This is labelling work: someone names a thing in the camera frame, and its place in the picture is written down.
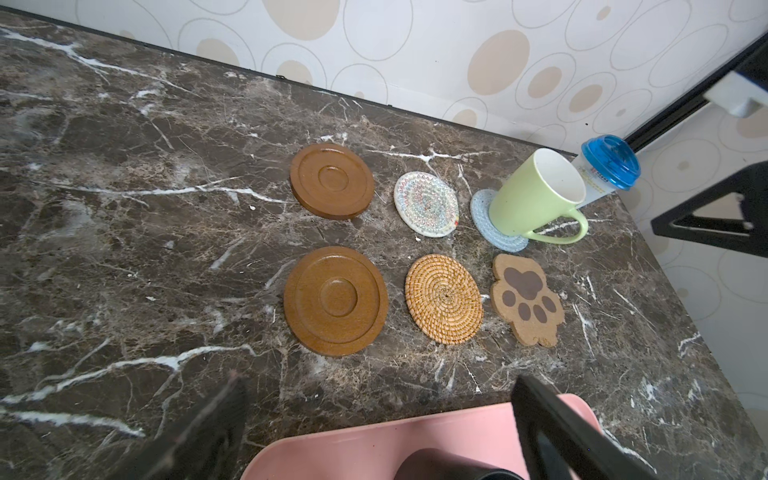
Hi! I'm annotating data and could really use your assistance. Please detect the dark wooden coaster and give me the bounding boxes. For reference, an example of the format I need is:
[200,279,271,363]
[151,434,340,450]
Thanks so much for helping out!
[290,143,375,220]

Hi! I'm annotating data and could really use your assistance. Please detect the rattan coaster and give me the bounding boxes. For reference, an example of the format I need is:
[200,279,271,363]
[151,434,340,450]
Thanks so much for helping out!
[405,254,483,345]

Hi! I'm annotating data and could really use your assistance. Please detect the pink tray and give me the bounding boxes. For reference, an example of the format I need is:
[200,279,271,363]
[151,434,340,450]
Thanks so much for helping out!
[241,393,602,479]

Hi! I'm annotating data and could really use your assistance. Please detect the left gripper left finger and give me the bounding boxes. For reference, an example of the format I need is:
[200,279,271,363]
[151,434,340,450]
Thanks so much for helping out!
[113,372,249,479]

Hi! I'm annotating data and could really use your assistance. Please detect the black mug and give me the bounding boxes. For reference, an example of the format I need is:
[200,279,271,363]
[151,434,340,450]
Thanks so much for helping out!
[394,448,522,480]

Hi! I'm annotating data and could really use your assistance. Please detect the paw-shaped wooden coaster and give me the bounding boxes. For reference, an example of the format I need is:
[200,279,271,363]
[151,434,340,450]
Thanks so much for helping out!
[490,254,565,348]

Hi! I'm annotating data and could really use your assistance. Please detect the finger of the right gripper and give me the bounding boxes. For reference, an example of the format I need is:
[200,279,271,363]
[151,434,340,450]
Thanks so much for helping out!
[651,161,767,258]

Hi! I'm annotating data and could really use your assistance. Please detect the blue-grey woven coaster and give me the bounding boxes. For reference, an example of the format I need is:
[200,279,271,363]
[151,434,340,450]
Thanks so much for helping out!
[470,189,529,254]

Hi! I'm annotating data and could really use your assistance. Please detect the white woven coaster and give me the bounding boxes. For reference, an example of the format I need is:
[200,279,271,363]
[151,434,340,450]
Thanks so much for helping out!
[393,171,459,238]

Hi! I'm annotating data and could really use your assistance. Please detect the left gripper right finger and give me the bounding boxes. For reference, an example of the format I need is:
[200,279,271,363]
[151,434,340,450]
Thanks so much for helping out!
[511,375,654,480]

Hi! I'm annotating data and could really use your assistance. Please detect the green mug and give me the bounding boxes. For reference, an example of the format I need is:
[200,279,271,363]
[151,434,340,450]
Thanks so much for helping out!
[488,148,589,245]

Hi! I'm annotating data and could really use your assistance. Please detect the white cup blue lid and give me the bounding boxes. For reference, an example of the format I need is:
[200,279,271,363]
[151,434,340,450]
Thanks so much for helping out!
[571,135,641,208]

